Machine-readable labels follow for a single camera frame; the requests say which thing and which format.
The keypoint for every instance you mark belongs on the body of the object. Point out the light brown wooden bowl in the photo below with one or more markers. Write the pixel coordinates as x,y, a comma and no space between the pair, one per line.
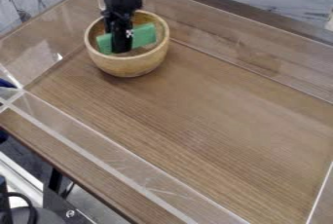
139,61

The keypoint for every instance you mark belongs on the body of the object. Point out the black metal base plate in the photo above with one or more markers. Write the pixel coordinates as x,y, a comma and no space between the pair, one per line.
55,203

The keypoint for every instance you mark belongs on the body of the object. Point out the clear acrylic tray wall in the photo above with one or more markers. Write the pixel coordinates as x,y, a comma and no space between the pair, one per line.
219,139

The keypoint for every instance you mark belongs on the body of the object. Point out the black table leg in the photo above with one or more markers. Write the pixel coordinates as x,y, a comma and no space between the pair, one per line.
55,181

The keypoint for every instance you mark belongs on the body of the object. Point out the green rectangular block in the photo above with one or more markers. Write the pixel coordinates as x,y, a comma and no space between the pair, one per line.
143,36

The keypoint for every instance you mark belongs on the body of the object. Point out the blue object at edge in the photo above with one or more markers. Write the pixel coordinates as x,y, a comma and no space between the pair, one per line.
5,84

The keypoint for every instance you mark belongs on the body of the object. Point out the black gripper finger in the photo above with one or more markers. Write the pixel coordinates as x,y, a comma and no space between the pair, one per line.
122,36

